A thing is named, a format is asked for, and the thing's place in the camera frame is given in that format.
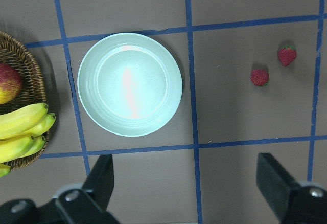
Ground brown wicker basket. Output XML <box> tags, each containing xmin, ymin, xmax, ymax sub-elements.
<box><xmin>1</xmin><ymin>32</ymin><xmax>52</xmax><ymax>170</ymax></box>

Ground yellow banana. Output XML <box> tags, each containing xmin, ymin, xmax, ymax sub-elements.
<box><xmin>22</xmin><ymin>113</ymin><xmax>56</xmax><ymax>137</ymax></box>
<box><xmin>1</xmin><ymin>103</ymin><xmax>49</xmax><ymax>140</ymax></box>
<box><xmin>1</xmin><ymin>135</ymin><xmax>34</xmax><ymax>163</ymax></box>
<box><xmin>20</xmin><ymin>136</ymin><xmax>46</xmax><ymax>158</ymax></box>

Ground greenish bottom banana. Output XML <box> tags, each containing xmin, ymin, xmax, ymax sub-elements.
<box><xmin>0</xmin><ymin>163</ymin><xmax>11</xmax><ymax>178</ymax></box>

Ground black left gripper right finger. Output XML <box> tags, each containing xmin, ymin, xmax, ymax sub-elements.
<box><xmin>256</xmin><ymin>153</ymin><xmax>303</xmax><ymax>223</ymax></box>

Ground red strawberry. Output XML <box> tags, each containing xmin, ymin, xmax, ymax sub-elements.
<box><xmin>250</xmin><ymin>69</ymin><xmax>269</xmax><ymax>86</ymax></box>

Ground light green plate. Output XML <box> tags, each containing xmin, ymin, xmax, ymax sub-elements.
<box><xmin>77</xmin><ymin>33</ymin><xmax>183</xmax><ymax>137</ymax></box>

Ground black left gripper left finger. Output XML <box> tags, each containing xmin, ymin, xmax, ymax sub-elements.
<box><xmin>82</xmin><ymin>154</ymin><xmax>114</xmax><ymax>210</ymax></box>

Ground top yellow banana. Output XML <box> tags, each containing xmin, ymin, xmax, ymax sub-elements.
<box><xmin>1</xmin><ymin>103</ymin><xmax>49</xmax><ymax>140</ymax></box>

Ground red yellow apple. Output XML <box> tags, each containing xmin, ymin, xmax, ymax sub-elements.
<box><xmin>1</xmin><ymin>63</ymin><xmax>22</xmax><ymax>104</ymax></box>

